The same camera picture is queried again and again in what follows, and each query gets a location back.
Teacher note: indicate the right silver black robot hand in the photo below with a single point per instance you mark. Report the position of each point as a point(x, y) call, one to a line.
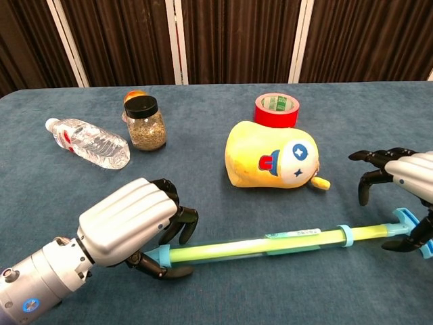
point(412, 172)

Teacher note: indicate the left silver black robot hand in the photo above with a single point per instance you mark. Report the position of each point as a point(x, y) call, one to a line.
point(128, 220)

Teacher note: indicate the clear light blue syringe barrel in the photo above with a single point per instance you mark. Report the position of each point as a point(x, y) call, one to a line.
point(220, 252)

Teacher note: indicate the clear plastic water bottle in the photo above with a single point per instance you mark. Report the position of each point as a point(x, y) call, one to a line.
point(91, 144)

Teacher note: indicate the glass jar black lid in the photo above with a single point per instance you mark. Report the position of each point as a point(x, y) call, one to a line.
point(147, 132)

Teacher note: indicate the orange fruit jelly cup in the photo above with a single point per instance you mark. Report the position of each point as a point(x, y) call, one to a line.
point(133, 94)

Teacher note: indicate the yellow plush toy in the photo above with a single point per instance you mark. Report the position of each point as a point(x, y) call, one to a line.
point(250, 155)

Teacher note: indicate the dark brown curtain panel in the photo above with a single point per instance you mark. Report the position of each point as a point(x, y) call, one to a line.
point(236, 40)
point(27, 44)
point(121, 40)
point(372, 40)

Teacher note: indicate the red tape roll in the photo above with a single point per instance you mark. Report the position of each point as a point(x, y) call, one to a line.
point(274, 118)

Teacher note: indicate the blue table cloth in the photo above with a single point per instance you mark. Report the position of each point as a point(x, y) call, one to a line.
point(270, 287)

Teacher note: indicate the white screen frame post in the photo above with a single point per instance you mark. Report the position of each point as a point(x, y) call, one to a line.
point(67, 44)
point(176, 44)
point(300, 44)

